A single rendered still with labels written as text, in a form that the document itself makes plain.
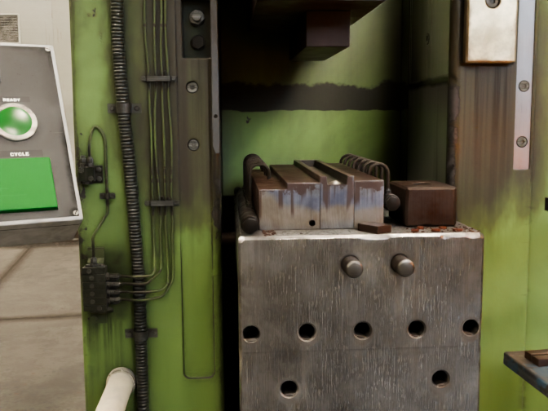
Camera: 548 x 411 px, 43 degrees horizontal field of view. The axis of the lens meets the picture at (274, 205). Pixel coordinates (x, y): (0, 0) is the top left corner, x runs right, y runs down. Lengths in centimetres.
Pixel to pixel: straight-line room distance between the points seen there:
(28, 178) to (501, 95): 82
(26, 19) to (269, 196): 545
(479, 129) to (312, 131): 43
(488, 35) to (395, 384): 62
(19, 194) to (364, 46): 91
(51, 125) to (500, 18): 77
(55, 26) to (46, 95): 535
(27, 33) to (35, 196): 549
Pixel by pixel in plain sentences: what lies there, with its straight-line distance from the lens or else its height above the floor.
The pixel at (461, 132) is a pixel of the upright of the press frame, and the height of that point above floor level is 106.
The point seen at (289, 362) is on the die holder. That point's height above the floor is 72.
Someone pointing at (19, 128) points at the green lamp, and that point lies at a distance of 101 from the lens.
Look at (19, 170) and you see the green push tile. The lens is 97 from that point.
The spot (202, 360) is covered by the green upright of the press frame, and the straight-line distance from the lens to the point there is 131.
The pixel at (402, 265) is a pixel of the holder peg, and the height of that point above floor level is 88.
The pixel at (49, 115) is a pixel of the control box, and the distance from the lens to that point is 103.
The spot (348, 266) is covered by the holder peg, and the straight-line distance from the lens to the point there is 103.
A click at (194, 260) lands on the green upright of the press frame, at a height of 84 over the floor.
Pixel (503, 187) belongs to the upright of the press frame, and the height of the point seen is 96.
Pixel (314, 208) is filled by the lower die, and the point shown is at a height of 95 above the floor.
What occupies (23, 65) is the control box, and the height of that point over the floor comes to 117.
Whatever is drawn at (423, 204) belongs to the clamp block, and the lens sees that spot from 115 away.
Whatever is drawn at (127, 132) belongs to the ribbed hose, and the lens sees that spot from 122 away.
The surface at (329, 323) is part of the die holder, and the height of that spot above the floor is 78.
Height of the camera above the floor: 109
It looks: 7 degrees down
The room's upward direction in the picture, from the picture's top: straight up
